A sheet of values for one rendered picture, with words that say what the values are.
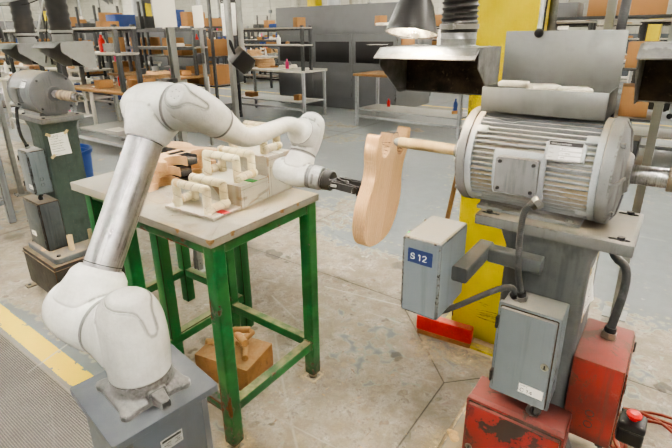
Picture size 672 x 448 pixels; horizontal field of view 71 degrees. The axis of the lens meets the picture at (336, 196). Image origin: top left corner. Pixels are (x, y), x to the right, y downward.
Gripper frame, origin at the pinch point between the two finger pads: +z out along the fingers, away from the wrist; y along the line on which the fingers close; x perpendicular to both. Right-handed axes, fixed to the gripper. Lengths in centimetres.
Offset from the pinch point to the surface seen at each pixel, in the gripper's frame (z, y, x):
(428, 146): 20.8, 18.6, 21.0
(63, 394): -124, 30, -121
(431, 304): 36, 50, -12
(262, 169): -50, -5, -3
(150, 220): -73, 32, -23
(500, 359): 53, 35, -28
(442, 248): 36, 52, 3
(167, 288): -89, 5, -65
